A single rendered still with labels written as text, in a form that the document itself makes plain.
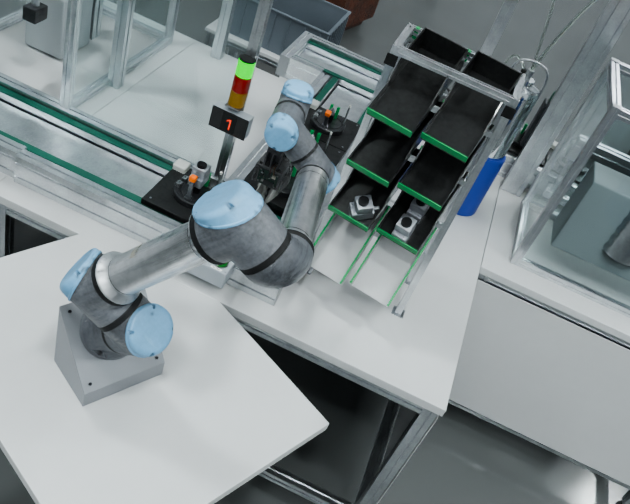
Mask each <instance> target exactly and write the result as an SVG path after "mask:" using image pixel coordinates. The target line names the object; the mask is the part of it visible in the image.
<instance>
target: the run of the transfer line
mask: <svg viewBox="0 0 630 504"><path fill-rule="evenodd" d="M383 68H384V66H383V65H381V64H378V63H376V62H374V61H372V60H369V59H367V58H365V57H363V56H361V55H358V54H356V53H354V52H352V51H349V50H347V49H345V48H343V47H341V46H338V45H336V44H334V43H332V42H329V41H327V40H325V39H323V38H321V37H318V36H316V35H314V34H312V33H310V32H308V31H305V32H304V33H302V34H301V35H300V36H299V37H298V38H297V39H296V40H295V41H294V42H293V43H292V44H291V45H290V46H289V47H288V48H287V49H285V50H284V51H283V52H282V53H281V55H280V58H279V62H278V65H277V68H276V72H275V74H277V75H279V76H281V77H283V78H286V79H288V80H290V79H298V80H301V81H304V82H306V83H308V84H309V85H311V83H312V82H313V81H314V80H315V79H316V78H318V79H320V81H325V82H326V83H325V85H327V86H329V87H331V91H330V94H329V96H330V95H333V96H335V97H337V98H340V99H342V100H344V101H346V102H348V103H351V104H353V105H355V106H357V107H359V108H362V109H364V110H365V109H366V108H367V107H368V105H369V103H370V100H371V98H372V95H373V93H374V90H375V88H376V85H377V83H378V80H379V78H380V75H381V73H382V71H383ZM505 156H506V160H505V162H504V164H503V166H502V167H501V169H500V171H499V173H498V174H497V175H499V176H501V177H503V178H505V177H506V175H507V173H508V172H509V170H510V168H511V167H512V165H513V163H514V162H515V160H516V158H517V157H518V156H517V155H514V154H512V153H510V152H507V153H506V155H505ZM542 168H543V167H541V166H539V167H538V169H537V170H536V172H535V173H534V175H533V177H532V178H531V180H530V181H529V183H528V185H527V186H526V188H527V189H530V187H531V185H532V184H533V182H534V181H535V179H536V177H537V176H538V174H539V173H540V171H541V169H542Z"/></svg>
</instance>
